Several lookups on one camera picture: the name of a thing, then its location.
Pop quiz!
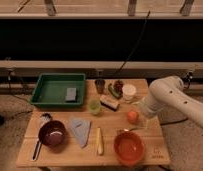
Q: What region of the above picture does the light blue towel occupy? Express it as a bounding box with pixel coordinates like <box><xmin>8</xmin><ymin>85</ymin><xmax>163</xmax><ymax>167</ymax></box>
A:
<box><xmin>68</xmin><ymin>117</ymin><xmax>91</xmax><ymax>148</ymax></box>

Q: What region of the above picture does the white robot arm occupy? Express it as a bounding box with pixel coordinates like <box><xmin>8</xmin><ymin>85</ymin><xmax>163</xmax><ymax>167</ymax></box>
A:
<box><xmin>138</xmin><ymin>76</ymin><xmax>203</xmax><ymax>129</ymax></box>

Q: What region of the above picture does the grey sponge in tray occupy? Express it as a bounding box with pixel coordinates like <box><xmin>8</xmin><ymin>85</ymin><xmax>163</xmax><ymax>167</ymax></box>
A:
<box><xmin>65</xmin><ymin>88</ymin><xmax>77</xmax><ymax>101</ymax></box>

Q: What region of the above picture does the green plastic tray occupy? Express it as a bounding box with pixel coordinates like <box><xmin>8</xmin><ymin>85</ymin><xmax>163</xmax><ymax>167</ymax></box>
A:
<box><xmin>30</xmin><ymin>73</ymin><xmax>86</xmax><ymax>109</ymax></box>

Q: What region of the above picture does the dark metal cup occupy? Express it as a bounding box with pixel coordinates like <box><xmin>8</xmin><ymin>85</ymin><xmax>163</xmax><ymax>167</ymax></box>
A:
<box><xmin>95</xmin><ymin>79</ymin><xmax>105</xmax><ymax>94</ymax></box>

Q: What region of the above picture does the green cucumber toy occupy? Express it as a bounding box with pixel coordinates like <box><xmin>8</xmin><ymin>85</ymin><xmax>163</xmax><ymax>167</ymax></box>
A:
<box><xmin>108</xmin><ymin>83</ymin><xmax>122</xmax><ymax>99</ymax></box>

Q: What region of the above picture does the dark red grapes toy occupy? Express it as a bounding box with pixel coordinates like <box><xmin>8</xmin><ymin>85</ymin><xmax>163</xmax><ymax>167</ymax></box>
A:
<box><xmin>114</xmin><ymin>80</ymin><xmax>124</xmax><ymax>92</ymax></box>

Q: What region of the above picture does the green plastic cup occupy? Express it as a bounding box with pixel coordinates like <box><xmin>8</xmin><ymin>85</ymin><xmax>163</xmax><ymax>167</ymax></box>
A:
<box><xmin>88</xmin><ymin>100</ymin><xmax>101</xmax><ymax>115</ymax></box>

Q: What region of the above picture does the white round container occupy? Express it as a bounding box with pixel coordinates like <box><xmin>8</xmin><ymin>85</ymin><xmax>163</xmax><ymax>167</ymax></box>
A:
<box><xmin>122</xmin><ymin>84</ymin><xmax>137</xmax><ymax>101</ymax></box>

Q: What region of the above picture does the wooden folding table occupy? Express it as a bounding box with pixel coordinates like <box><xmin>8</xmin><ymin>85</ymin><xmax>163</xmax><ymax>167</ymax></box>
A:
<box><xmin>16</xmin><ymin>80</ymin><xmax>171</xmax><ymax>167</ymax></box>

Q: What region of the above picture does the metal spoon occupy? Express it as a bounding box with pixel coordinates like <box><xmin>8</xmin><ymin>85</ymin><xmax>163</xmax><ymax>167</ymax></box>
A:
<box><xmin>116</xmin><ymin>127</ymin><xmax>144</xmax><ymax>134</ymax></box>

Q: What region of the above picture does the yellow banana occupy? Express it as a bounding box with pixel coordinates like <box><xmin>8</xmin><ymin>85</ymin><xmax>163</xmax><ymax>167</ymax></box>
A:
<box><xmin>96</xmin><ymin>127</ymin><xmax>104</xmax><ymax>155</ymax></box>

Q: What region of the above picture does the orange plastic bowl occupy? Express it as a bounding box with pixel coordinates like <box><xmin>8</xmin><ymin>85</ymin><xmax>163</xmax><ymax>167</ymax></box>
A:
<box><xmin>114</xmin><ymin>131</ymin><xmax>145</xmax><ymax>167</ymax></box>

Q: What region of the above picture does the dark red bowl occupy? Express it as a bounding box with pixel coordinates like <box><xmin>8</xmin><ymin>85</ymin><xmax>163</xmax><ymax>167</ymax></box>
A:
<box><xmin>38</xmin><ymin>120</ymin><xmax>66</xmax><ymax>147</ymax></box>

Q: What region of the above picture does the black hanging cable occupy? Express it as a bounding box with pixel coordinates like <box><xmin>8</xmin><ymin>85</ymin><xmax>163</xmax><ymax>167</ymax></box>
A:
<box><xmin>115</xmin><ymin>9</ymin><xmax>152</xmax><ymax>75</ymax></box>

